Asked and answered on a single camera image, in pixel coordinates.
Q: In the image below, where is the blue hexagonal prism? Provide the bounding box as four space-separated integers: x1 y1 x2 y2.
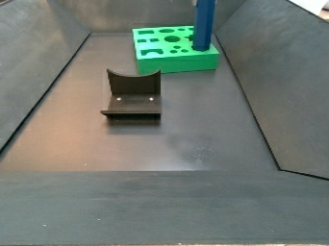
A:
193 0 215 51

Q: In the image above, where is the green foam shape board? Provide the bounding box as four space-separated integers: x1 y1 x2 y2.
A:
132 26 219 75

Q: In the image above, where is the black curved holder stand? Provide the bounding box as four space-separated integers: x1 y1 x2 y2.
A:
100 69 162 117

